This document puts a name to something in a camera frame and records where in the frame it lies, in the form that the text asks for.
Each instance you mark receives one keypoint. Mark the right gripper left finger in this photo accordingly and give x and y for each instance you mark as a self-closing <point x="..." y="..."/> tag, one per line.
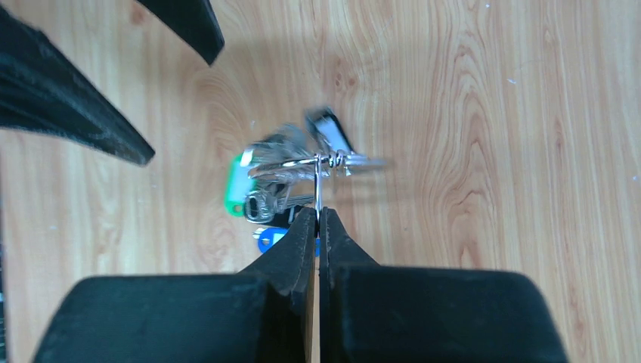
<point x="262" y="313"/>

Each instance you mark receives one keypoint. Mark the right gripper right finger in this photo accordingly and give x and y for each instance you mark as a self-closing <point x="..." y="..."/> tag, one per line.
<point x="379" y="313"/>

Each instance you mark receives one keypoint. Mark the blue key tag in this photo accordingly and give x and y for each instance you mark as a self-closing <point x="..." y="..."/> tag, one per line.
<point x="266" y="238"/>

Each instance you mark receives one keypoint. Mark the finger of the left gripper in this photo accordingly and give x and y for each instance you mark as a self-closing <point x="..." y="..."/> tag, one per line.
<point x="43" y="92"/>
<point x="194" y="21"/>

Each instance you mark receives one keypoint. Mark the metal keyring with keys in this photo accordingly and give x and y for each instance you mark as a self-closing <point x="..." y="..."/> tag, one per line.
<point x="262" y="180"/>

